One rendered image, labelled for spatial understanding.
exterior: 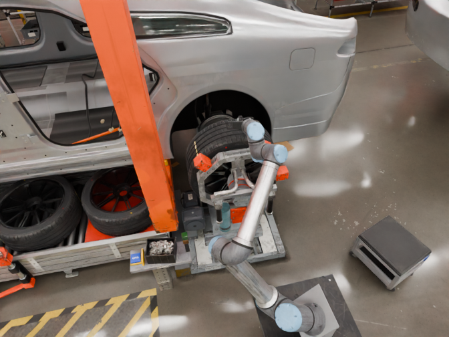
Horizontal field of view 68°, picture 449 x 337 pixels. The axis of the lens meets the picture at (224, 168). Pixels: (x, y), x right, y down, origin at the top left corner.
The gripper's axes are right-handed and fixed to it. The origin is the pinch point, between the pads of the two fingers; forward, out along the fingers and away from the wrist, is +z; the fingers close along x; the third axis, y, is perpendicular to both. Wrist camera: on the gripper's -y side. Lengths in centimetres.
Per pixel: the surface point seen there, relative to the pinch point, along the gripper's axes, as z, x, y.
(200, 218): 37, -82, -25
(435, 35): 104, 51, 225
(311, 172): 105, -78, 100
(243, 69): 16.5, 30.4, 8.9
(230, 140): -1.3, -11.5, -5.0
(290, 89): 25, 15, 45
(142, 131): -28, 3, -57
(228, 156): -6.5, -20.9, -7.7
